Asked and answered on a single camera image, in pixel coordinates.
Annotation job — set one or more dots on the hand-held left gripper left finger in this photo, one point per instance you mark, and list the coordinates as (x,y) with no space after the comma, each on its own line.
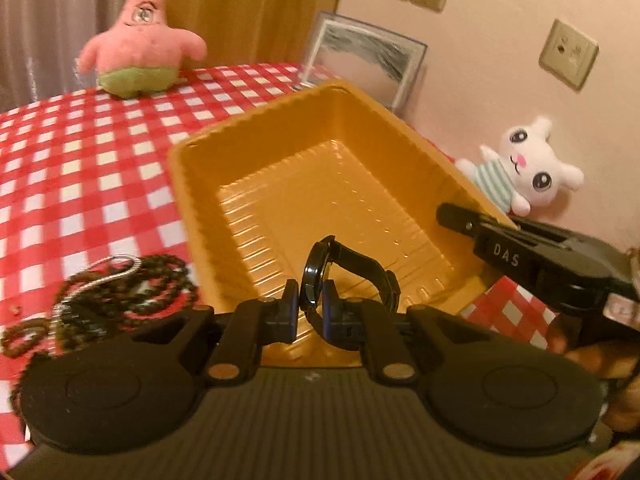
(289,310)

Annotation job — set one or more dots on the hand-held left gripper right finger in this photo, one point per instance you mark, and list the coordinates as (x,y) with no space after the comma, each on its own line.
(327,312)

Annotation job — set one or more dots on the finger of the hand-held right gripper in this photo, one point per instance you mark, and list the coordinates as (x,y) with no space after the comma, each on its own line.
(500,247)

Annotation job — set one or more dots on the black wrist watch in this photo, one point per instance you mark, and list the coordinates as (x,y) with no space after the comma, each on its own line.
(312,270)

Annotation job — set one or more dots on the yellow plastic tray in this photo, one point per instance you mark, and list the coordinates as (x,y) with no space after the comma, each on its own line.
(280,175)

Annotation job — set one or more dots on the person's right hand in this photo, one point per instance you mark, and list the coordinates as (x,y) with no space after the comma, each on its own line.
(625,365)

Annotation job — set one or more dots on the white bunny plush toy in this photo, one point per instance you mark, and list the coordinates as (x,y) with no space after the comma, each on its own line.
(530,160)

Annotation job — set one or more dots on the red white checkered tablecloth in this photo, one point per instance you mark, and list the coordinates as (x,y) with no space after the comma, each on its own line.
(90,160)

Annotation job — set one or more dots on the pink starfish plush toy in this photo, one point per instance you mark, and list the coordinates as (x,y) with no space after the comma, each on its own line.
(140,45)

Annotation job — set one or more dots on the wooden door panel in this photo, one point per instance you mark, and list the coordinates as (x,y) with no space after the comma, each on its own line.
(235,10)

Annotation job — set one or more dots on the grey curtain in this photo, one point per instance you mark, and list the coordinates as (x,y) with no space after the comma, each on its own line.
(55,25)

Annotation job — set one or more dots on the silver picture frame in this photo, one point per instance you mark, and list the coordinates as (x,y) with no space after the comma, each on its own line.
(360,60)

